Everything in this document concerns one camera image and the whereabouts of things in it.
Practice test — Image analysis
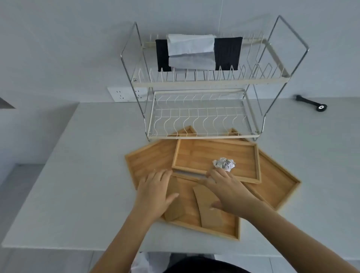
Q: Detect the black handle tool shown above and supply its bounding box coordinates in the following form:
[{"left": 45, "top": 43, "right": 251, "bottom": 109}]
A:
[{"left": 295, "top": 94, "right": 328, "bottom": 113}]

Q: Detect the person's left forearm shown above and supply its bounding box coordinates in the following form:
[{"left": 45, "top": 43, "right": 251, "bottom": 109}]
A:
[{"left": 90, "top": 207, "right": 165, "bottom": 273}]

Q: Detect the black ribbed cloth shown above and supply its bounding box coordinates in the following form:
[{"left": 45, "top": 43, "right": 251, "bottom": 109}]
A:
[{"left": 155, "top": 36, "right": 244, "bottom": 72}]

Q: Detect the white folded cloth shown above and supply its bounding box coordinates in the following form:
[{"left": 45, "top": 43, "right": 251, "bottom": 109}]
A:
[{"left": 166, "top": 33, "right": 216, "bottom": 71}]

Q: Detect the white wall socket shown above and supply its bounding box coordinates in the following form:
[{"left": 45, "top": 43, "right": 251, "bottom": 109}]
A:
[{"left": 107, "top": 86, "right": 150, "bottom": 102}]

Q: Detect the person's left hand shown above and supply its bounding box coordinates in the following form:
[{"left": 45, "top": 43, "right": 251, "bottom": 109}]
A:
[{"left": 131, "top": 169, "right": 180, "bottom": 218}]

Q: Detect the person's right hand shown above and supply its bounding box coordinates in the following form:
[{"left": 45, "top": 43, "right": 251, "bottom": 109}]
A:
[{"left": 204, "top": 168, "right": 267, "bottom": 221}]

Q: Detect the black shirt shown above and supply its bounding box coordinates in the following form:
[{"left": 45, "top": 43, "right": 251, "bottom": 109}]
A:
[{"left": 163, "top": 254, "right": 251, "bottom": 273}]

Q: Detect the white plastic trash bag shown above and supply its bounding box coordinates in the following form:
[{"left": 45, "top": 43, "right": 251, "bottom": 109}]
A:
[{"left": 130, "top": 252, "right": 150, "bottom": 273}]

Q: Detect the light wooden tray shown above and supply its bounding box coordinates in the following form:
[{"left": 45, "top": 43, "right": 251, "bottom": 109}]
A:
[
  {"left": 124, "top": 126, "right": 197, "bottom": 192},
  {"left": 171, "top": 138, "right": 262, "bottom": 185},
  {"left": 159, "top": 173, "right": 241, "bottom": 241},
  {"left": 228, "top": 128, "right": 302, "bottom": 212}
]

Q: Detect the person's right forearm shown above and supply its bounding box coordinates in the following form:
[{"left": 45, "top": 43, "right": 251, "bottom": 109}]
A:
[{"left": 241, "top": 200, "right": 358, "bottom": 273}]

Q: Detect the white wire dish rack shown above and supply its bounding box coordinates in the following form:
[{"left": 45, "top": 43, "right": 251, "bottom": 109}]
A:
[{"left": 120, "top": 14, "right": 310, "bottom": 142}]

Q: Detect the white paper ball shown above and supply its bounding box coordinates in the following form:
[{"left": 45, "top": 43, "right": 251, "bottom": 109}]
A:
[{"left": 212, "top": 157, "right": 236, "bottom": 171}]

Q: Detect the white table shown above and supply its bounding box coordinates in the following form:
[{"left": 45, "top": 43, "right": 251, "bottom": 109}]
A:
[{"left": 1, "top": 97, "right": 360, "bottom": 258}]

